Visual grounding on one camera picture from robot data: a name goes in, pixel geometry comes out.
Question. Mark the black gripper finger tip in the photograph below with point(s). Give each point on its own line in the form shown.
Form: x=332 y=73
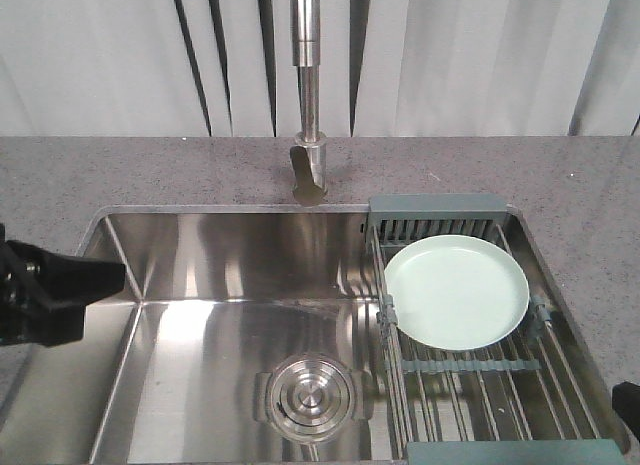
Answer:
x=626 y=403

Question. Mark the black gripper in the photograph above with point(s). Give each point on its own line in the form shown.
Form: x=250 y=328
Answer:
x=63 y=278

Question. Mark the mint green round plate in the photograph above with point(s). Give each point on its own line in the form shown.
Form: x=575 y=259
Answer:
x=456 y=292

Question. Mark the stainless steel kitchen faucet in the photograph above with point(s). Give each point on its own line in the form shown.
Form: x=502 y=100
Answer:
x=308 y=155

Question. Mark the grey extendable dish drying rack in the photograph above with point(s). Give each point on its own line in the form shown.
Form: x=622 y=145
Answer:
x=534 y=397

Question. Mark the stainless steel sink basin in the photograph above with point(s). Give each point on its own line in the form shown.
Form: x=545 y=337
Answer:
x=213 y=296

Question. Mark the white pleated curtain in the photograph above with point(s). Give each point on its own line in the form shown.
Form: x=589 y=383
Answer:
x=224 y=68

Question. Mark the round steel sink drain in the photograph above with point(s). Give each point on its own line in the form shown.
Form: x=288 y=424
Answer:
x=312 y=398

